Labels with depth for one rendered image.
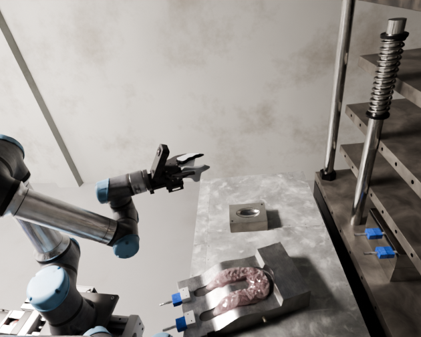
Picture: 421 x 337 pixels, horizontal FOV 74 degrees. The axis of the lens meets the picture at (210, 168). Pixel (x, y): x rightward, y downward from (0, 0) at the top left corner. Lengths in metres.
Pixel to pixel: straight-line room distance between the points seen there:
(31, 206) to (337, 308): 1.14
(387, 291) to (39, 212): 1.31
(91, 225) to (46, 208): 0.12
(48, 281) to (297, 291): 0.87
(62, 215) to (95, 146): 2.74
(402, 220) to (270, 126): 1.77
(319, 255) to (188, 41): 2.00
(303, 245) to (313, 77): 1.64
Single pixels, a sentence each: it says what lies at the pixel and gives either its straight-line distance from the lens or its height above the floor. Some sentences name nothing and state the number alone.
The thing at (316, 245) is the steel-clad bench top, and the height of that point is 0.80.
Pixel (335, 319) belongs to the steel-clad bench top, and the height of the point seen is 0.80.
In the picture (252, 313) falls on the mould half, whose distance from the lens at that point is 1.21.
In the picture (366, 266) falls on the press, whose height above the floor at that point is 0.79.
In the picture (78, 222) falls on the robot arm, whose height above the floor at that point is 1.46.
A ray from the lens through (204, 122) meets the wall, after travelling 2.91.
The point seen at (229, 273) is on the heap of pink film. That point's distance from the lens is 1.27.
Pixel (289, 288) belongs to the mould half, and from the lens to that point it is 1.24.
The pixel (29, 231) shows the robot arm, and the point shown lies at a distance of 1.03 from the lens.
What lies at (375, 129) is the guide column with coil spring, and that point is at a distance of 1.36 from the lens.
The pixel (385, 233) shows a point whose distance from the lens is 1.44.
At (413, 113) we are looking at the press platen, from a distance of 1.68.
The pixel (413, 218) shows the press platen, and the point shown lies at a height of 1.04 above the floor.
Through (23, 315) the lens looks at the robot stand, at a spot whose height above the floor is 0.99.
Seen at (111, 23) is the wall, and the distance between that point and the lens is 2.90.
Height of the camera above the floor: 1.95
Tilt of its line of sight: 34 degrees down
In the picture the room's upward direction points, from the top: 9 degrees counter-clockwise
